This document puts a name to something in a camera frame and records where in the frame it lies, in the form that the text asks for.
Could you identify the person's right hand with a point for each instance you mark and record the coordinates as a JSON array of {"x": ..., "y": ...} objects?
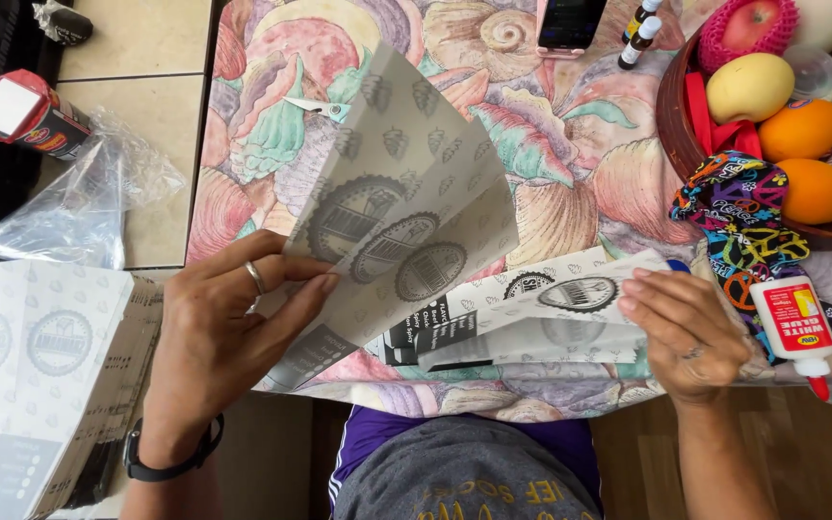
[{"x": 698, "y": 339}]

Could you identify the person's left hand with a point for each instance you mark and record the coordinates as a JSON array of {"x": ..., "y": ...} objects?
[{"x": 206, "y": 339}]

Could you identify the person's right fingers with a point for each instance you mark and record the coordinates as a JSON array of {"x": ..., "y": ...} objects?
[{"x": 647, "y": 292}]

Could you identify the grey printed paper bag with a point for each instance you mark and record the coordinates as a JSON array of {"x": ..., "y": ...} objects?
[
  {"x": 401, "y": 94},
  {"x": 568, "y": 332},
  {"x": 394, "y": 336},
  {"x": 452, "y": 325},
  {"x": 459, "y": 155},
  {"x": 387, "y": 318}
]

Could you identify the blue cap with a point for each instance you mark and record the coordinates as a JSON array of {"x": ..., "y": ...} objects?
[{"x": 678, "y": 266}]

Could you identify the colourful patterned cloth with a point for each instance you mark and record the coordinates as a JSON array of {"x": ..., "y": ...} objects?
[{"x": 734, "y": 209}]

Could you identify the white glue bottle red label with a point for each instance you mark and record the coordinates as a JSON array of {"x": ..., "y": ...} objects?
[{"x": 795, "y": 325}]

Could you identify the brown round basket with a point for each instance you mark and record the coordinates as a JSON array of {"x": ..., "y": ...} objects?
[{"x": 676, "y": 137}]

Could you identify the red ribbon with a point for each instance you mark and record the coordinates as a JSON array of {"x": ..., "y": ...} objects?
[{"x": 730, "y": 137}]

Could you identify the orange fruit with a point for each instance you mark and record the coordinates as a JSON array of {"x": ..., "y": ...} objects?
[
  {"x": 817, "y": 191},
  {"x": 800, "y": 130}
]

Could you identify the yellow pear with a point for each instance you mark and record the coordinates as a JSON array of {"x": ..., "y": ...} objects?
[{"x": 748, "y": 88}]

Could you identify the small white-capped dropper bottle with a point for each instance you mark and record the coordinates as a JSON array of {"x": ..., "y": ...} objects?
[
  {"x": 640, "y": 16},
  {"x": 638, "y": 43}
]

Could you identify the grey printed shirt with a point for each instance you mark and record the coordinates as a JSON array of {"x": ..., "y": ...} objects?
[{"x": 459, "y": 477}]

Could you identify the clear plastic cup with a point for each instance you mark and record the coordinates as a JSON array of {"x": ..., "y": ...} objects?
[{"x": 812, "y": 72}]

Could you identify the pink-cased smartphone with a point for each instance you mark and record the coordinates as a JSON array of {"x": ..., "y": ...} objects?
[{"x": 569, "y": 22}]

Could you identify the red apple in pink net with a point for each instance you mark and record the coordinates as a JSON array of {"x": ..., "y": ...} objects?
[{"x": 748, "y": 25}]

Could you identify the black wristwatch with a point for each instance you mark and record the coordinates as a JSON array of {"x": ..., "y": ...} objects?
[{"x": 170, "y": 468}]

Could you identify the clear plastic bag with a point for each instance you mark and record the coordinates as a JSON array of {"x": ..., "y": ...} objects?
[{"x": 84, "y": 209}]

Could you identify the stack of printed paper bags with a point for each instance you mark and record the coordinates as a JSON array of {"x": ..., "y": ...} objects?
[{"x": 40, "y": 375}]

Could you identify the red and black canister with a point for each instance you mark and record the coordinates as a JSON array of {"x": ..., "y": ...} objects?
[{"x": 33, "y": 119}]

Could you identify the black item in plastic wrap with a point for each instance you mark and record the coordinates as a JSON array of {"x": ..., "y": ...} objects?
[{"x": 66, "y": 23}]

